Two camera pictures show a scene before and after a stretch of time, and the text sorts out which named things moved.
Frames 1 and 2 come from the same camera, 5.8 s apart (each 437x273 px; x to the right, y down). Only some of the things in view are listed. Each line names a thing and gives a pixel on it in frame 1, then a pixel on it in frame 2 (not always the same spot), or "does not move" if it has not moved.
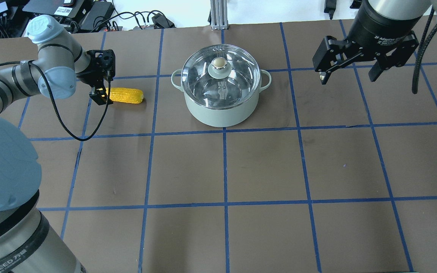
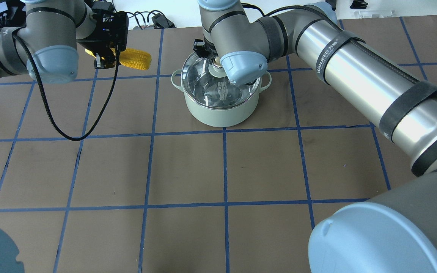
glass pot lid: [220, 76] does not move
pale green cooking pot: [224, 118] does not move
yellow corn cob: [127, 95] to [131, 57]
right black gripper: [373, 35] to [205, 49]
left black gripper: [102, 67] to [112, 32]
